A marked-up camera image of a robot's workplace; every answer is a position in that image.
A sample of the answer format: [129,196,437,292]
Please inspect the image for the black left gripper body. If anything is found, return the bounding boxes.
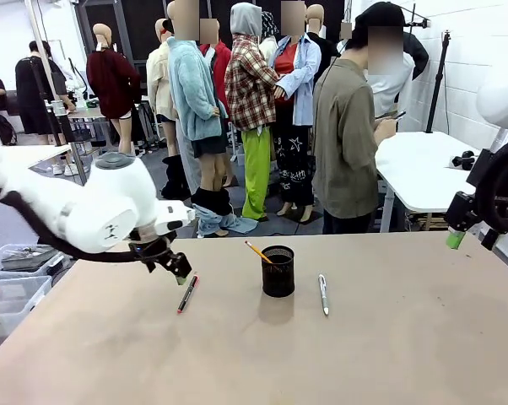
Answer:
[127,229,177,274]

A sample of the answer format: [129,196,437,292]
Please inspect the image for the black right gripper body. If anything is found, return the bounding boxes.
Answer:
[445,192,483,231]

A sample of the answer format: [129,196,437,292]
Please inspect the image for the black red marker pen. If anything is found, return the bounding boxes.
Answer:
[176,274,199,315]

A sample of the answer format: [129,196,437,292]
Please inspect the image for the black smartphone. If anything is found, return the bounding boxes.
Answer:
[375,110,407,123]

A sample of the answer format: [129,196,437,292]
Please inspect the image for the white silver pen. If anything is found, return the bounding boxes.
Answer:
[318,273,330,316]

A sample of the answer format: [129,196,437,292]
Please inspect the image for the black mesh pen holder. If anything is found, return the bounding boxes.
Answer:
[261,246,296,299]

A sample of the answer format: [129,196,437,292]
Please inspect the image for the person's right hand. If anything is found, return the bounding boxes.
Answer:
[374,116,401,143]

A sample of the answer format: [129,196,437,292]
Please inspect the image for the wooden pallet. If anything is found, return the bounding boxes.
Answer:
[405,210,449,232]

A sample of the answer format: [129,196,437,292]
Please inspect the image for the black device on white table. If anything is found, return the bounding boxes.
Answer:
[449,150,477,172]

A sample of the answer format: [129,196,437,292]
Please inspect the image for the blue jeans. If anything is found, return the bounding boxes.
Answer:
[192,204,259,239]

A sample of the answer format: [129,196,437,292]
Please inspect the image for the white table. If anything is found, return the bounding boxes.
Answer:
[374,131,483,233]

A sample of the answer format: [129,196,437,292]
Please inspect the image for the black fuzzy boots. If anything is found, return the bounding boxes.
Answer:
[160,154,192,202]

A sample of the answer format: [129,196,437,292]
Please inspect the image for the yellow pencil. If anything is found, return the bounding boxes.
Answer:
[244,240,274,265]

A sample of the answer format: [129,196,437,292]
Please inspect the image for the dark flat item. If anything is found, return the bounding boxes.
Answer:
[0,247,60,272]

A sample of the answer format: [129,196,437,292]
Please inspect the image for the black tripod stand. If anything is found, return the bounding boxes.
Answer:
[424,29,454,134]

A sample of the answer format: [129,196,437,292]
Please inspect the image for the person in olive shirt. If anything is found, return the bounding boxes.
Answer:
[311,2,407,235]

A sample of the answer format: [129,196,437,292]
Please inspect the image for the mannequin in white shirt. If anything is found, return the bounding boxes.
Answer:
[370,73,415,119]

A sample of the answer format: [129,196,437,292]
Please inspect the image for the grey workbench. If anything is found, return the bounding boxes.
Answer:
[66,107,114,153]

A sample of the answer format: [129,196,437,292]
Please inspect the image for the mannequin in light blue fleece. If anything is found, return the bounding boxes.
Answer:
[165,0,238,203]

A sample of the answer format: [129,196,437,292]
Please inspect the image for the mannequin in black white-collared jacket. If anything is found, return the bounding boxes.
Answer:
[402,31,430,81]

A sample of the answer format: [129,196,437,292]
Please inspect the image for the mannequin in cream jacket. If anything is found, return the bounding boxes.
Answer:
[146,19,179,157]

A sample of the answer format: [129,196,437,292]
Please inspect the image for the black stand with silver cap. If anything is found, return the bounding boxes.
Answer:
[50,100,76,143]

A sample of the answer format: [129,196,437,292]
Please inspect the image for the mannequin in maroon sweater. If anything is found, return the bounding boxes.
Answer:
[86,23,142,156]

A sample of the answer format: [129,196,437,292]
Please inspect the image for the mannequin in plaid shirt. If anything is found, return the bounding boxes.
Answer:
[224,2,280,223]

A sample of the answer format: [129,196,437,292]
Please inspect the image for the person in black t-shirt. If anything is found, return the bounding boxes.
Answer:
[15,40,76,136]

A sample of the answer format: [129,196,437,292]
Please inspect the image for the mannequin in red jacket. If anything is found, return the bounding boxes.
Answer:
[198,19,234,126]

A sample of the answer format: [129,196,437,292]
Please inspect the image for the mannequin in blue shirt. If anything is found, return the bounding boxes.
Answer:
[270,0,322,224]

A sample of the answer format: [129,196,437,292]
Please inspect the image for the mannequin in patterned hood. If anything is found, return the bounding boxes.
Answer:
[260,11,280,60]

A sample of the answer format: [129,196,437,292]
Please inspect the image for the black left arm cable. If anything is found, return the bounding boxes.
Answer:
[0,187,149,265]

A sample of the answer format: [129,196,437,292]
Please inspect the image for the grey metal frame post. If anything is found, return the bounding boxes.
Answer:
[25,0,89,186]

